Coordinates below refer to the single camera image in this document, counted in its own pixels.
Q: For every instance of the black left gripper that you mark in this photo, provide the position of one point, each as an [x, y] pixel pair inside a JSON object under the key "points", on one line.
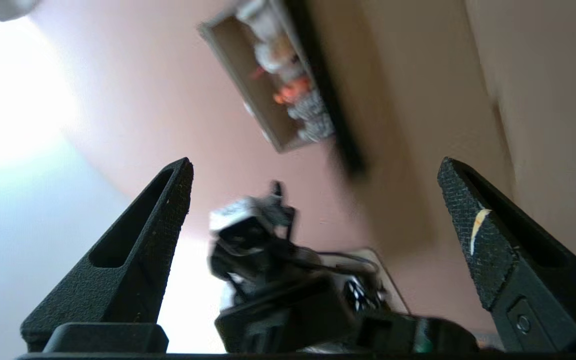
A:
{"points": [[288, 315]]}

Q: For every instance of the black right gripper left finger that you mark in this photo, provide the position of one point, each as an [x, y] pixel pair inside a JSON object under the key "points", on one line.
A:
{"points": [[118, 300]]}

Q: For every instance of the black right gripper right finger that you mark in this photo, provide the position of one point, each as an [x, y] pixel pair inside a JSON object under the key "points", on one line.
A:
{"points": [[528, 290]]}

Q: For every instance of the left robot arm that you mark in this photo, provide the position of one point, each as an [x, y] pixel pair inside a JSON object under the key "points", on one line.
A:
{"points": [[408, 335]]}

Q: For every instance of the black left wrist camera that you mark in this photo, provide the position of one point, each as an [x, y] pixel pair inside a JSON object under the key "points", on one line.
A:
{"points": [[233, 212]]}

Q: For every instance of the wooden wall shelf with figurines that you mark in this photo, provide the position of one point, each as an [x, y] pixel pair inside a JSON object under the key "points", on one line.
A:
{"points": [[248, 60]]}

